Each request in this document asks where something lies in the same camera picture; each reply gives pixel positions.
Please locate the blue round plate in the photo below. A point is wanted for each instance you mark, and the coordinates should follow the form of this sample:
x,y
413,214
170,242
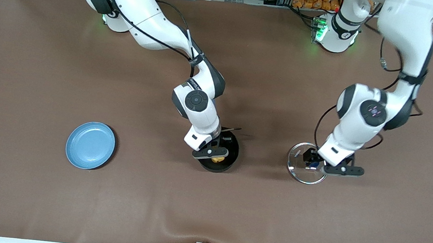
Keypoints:
x,y
91,144

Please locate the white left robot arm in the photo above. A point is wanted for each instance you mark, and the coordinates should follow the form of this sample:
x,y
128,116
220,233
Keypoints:
x,y
407,33

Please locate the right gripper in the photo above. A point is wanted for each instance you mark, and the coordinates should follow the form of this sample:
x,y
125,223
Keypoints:
x,y
223,141

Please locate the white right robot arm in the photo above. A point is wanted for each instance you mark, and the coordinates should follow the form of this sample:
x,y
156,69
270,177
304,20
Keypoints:
x,y
147,13

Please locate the yellow potato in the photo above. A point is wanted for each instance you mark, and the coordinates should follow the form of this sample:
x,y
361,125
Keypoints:
x,y
218,160

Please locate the brown table mat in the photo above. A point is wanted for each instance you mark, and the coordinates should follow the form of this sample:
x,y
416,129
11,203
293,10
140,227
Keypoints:
x,y
231,211

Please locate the glass lid with blue knob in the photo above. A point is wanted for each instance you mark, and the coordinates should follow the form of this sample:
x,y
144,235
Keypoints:
x,y
299,171

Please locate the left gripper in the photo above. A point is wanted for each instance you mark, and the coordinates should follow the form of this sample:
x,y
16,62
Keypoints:
x,y
311,154

